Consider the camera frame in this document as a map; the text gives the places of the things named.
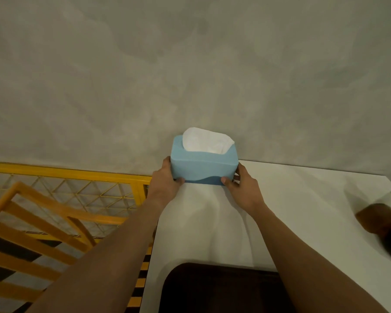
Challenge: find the person's right hand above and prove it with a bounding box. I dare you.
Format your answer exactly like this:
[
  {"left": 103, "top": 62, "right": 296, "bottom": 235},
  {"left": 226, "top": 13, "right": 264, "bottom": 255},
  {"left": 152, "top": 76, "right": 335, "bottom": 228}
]
[{"left": 221, "top": 162, "right": 265, "bottom": 216}]

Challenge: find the person's left hand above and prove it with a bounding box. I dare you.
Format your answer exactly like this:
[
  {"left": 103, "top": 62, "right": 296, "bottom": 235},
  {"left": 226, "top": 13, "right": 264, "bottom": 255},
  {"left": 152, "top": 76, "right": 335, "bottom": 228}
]
[{"left": 146, "top": 156, "right": 186, "bottom": 209}]

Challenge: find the blue tissue box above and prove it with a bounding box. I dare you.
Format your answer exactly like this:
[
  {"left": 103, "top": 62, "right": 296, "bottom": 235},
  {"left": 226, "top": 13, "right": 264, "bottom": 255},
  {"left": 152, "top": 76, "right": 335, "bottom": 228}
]
[{"left": 170, "top": 135, "right": 239, "bottom": 186}]

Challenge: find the person's left forearm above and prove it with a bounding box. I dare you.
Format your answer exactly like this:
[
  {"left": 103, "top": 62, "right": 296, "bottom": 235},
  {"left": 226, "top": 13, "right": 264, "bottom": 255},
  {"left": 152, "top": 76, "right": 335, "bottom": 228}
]
[{"left": 25, "top": 197, "right": 171, "bottom": 313}]

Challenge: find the person's right forearm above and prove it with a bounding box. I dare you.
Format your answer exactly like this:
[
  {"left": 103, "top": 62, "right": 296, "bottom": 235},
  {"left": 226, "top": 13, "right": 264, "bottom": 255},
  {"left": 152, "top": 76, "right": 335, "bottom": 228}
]
[{"left": 251, "top": 203, "right": 390, "bottom": 313}]

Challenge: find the white tissue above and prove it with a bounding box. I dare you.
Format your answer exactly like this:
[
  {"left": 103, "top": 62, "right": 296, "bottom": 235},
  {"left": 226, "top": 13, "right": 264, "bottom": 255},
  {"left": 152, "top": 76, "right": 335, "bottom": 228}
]
[{"left": 182, "top": 128, "right": 235, "bottom": 154}]

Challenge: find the dark brown tray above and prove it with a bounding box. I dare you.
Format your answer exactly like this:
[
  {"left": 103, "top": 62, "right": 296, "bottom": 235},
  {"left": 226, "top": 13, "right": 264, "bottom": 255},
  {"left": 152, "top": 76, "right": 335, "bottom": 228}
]
[{"left": 158, "top": 263, "right": 296, "bottom": 313}]

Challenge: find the black yellow striped floor tape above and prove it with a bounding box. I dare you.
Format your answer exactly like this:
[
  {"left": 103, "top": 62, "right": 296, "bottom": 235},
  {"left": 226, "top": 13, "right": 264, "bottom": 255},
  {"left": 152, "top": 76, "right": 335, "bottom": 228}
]
[{"left": 124, "top": 245, "right": 153, "bottom": 313}]

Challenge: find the yellow metal mesh fence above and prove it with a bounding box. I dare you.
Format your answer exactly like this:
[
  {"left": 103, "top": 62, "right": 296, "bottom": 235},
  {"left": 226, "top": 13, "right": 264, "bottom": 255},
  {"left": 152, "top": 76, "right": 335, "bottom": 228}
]
[{"left": 0, "top": 161, "right": 153, "bottom": 240}]

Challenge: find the yellow wooden slatted chair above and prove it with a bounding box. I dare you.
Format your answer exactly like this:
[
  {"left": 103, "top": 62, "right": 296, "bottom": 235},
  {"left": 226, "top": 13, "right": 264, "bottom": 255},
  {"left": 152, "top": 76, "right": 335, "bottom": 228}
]
[{"left": 0, "top": 181, "right": 128, "bottom": 305}]

